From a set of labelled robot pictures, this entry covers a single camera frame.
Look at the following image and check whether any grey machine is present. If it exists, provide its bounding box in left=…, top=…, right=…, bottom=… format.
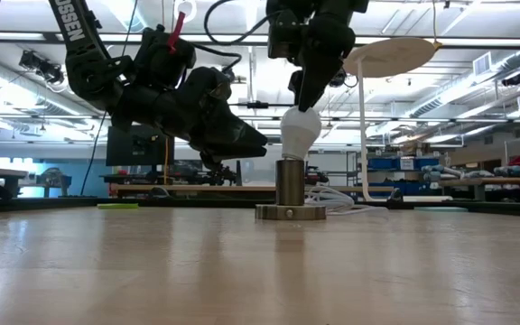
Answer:
left=38, top=166, right=72, bottom=198

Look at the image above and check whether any blue sticky note pad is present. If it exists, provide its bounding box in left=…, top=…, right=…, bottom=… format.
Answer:
left=413, top=206, right=469, bottom=213

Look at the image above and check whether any black computer monitor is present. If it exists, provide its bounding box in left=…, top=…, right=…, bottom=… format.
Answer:
left=105, top=125, right=176, bottom=168

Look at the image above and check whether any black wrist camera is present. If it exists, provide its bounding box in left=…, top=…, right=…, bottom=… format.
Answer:
left=266, top=8, right=304, bottom=60
left=132, top=25, right=198, bottom=89

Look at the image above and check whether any brass lamp socket base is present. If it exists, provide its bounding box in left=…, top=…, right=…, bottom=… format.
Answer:
left=255, top=158, right=328, bottom=221

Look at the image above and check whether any white ceiling air vent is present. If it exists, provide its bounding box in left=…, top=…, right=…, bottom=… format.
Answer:
left=472, top=51, right=495, bottom=78

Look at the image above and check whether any blue storage bin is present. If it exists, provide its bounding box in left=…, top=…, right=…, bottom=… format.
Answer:
left=367, top=156, right=399, bottom=172
left=414, top=156, right=441, bottom=171

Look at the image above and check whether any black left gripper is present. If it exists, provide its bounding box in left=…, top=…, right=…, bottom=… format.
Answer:
left=108, top=66, right=269, bottom=161

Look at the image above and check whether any white lightbulb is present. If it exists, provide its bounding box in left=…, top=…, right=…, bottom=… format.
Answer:
left=280, top=105, right=323, bottom=162

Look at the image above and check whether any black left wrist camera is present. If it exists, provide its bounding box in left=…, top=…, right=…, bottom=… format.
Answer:
left=132, top=25, right=198, bottom=89

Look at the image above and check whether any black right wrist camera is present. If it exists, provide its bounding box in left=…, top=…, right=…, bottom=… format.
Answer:
left=266, top=8, right=304, bottom=60

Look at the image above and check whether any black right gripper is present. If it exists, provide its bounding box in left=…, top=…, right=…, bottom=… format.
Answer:
left=266, top=0, right=370, bottom=114

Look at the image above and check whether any white power cord with switch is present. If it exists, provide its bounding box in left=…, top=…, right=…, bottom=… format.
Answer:
left=303, top=182, right=390, bottom=216

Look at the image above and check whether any white round-top stand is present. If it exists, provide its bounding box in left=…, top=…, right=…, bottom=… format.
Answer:
left=342, top=36, right=454, bottom=203

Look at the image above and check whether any red cable tie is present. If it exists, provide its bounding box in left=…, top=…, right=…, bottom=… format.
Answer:
left=166, top=11, right=187, bottom=55

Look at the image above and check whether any green sticky note pad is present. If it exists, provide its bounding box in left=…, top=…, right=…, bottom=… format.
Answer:
left=97, top=202, right=140, bottom=210

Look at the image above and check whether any grey blue cylindrical part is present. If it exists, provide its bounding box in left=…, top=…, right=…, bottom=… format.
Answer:
left=421, top=163, right=496, bottom=181
left=493, top=164, right=520, bottom=179

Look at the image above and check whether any yellow hanging cable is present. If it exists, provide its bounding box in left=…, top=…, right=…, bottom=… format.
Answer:
left=163, top=136, right=171, bottom=186

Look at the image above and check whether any black benchtop device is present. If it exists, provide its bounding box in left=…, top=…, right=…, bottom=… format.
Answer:
left=203, top=162, right=240, bottom=187

